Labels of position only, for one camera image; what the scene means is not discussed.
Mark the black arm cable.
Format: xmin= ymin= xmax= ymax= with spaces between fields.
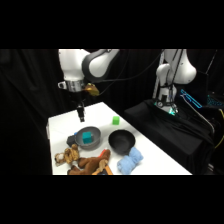
xmin=96 ymin=49 xmax=188 ymax=101

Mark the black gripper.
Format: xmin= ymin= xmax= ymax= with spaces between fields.
xmin=74 ymin=89 xmax=88 ymax=123

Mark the light blue cloth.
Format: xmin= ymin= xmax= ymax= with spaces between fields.
xmin=116 ymin=146 xmax=145 ymax=175

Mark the black bowl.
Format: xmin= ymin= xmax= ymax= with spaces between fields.
xmin=108 ymin=129 xmax=137 ymax=156

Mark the dark grey block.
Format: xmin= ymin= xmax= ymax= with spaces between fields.
xmin=66 ymin=133 xmax=78 ymax=147

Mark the blue cube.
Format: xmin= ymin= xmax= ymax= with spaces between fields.
xmin=81 ymin=131 xmax=93 ymax=145

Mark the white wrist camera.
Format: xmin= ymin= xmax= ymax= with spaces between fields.
xmin=56 ymin=80 xmax=68 ymax=90

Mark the blue-lit device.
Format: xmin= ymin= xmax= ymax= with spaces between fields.
xmin=179 ymin=88 xmax=204 ymax=110

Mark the blue-lit keyboard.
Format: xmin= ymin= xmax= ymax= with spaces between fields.
xmin=206 ymin=94 xmax=224 ymax=110

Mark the black curtain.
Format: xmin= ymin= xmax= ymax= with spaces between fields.
xmin=0 ymin=49 xmax=224 ymax=176

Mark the yellow cable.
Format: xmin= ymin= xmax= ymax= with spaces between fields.
xmin=212 ymin=109 xmax=224 ymax=150

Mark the tan lion plush toy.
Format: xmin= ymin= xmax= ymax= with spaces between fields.
xmin=53 ymin=143 xmax=81 ymax=168

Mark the black cloth-covered stand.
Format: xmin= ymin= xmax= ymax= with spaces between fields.
xmin=122 ymin=98 xmax=215 ymax=176

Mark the amber wrist attachment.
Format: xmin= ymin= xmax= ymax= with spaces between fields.
xmin=83 ymin=83 xmax=101 ymax=98

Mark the grey bowl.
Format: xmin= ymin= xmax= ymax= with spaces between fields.
xmin=73 ymin=125 xmax=102 ymax=150

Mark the brown plush animal toy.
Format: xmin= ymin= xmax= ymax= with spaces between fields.
xmin=66 ymin=148 xmax=112 ymax=176

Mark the green cube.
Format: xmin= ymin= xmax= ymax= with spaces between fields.
xmin=111 ymin=115 xmax=121 ymax=126

